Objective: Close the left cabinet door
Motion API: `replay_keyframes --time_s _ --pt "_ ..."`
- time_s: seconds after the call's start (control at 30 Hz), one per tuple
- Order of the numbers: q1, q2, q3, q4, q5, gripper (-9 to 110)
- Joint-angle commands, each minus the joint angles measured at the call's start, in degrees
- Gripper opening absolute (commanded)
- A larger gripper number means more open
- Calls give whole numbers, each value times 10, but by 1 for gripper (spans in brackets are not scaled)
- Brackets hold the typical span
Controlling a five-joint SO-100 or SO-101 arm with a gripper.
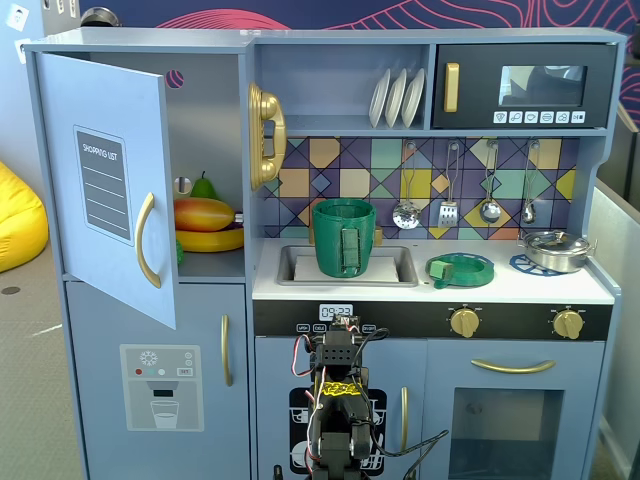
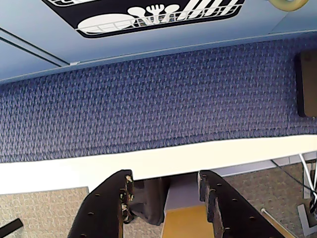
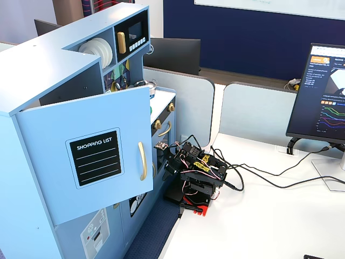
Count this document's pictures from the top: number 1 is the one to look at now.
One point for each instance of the black toy microwave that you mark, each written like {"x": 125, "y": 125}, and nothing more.
{"x": 475, "y": 90}

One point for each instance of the gold toy faucet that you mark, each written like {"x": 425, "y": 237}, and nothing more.
{"x": 379, "y": 237}

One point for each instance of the steel slotted spatula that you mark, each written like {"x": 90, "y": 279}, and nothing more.
{"x": 448, "y": 214}

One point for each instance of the blue ice dispenser freezer door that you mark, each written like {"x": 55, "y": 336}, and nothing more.
{"x": 100, "y": 325}

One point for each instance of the blue dishwasher door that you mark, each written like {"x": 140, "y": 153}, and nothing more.
{"x": 270, "y": 360}

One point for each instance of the gold stove knob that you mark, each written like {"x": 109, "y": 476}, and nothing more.
{"x": 567, "y": 324}
{"x": 465, "y": 322}

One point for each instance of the grey partition box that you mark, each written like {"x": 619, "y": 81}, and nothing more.
{"x": 620, "y": 300}

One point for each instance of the steel pot lid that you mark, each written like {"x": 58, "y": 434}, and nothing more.
{"x": 550, "y": 243}

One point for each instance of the blue shopping list cabinet door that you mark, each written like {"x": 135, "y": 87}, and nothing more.
{"x": 65, "y": 150}

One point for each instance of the grey toy sink basin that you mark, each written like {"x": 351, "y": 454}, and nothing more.
{"x": 410, "y": 270}

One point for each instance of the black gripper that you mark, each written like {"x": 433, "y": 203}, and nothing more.
{"x": 344, "y": 318}

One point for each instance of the yellow bean bag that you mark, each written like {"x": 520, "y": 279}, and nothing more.
{"x": 20, "y": 225}

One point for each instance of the round floor socket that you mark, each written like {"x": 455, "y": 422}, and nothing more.
{"x": 10, "y": 290}

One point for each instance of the green cube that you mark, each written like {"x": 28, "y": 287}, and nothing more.
{"x": 440, "y": 270}

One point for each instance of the yellow toy banana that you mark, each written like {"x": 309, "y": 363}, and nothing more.
{"x": 210, "y": 242}

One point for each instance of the orange red toy mango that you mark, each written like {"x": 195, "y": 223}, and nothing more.
{"x": 200, "y": 215}

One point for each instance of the steel pot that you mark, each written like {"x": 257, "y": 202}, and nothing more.
{"x": 555, "y": 264}

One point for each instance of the blue wooden toy kitchen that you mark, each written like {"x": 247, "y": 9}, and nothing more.
{"x": 340, "y": 80}

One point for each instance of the blue trivet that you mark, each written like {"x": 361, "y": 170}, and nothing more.
{"x": 520, "y": 262}

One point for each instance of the gold toy telephone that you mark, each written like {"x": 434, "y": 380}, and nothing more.
{"x": 270, "y": 107}

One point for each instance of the small green toy vegetable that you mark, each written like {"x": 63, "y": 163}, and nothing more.
{"x": 179, "y": 252}

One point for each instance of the green toy pear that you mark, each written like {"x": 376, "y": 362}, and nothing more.
{"x": 204, "y": 189}

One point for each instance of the white toy plate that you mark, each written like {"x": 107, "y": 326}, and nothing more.
{"x": 378, "y": 97}
{"x": 395, "y": 100}
{"x": 413, "y": 97}

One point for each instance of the steel ladle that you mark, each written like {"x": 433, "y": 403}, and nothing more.
{"x": 490, "y": 212}

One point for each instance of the white wall outlet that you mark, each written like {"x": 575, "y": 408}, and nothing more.
{"x": 16, "y": 16}
{"x": 21, "y": 50}

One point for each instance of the steel slotted skimmer spoon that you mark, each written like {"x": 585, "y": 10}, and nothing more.
{"x": 406, "y": 216}

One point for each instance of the blue oven door with window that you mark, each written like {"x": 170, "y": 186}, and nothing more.
{"x": 440, "y": 370}

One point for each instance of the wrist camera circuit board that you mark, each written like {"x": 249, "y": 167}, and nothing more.
{"x": 345, "y": 322}

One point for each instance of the green printed cup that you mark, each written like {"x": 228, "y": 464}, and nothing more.
{"x": 330, "y": 240}

